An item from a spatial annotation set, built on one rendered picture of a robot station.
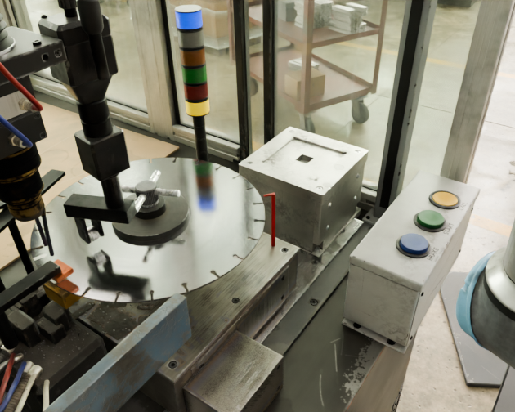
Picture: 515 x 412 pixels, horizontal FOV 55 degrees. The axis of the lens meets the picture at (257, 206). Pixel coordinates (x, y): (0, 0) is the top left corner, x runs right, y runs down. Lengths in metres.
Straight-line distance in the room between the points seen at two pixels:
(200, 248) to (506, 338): 0.38
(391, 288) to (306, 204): 0.23
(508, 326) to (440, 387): 1.13
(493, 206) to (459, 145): 1.62
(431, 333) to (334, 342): 1.07
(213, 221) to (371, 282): 0.25
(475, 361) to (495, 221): 0.83
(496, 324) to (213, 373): 0.35
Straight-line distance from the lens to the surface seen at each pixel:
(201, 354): 0.68
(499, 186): 2.70
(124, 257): 0.68
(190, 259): 0.65
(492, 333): 0.66
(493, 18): 0.86
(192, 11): 0.89
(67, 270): 0.65
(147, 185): 0.71
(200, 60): 0.92
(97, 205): 0.64
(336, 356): 0.80
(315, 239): 0.92
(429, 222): 0.81
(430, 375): 1.76
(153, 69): 1.29
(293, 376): 0.78
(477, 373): 1.79
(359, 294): 0.78
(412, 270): 0.73
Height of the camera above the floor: 1.39
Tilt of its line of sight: 37 degrees down
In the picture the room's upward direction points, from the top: 1 degrees counter-clockwise
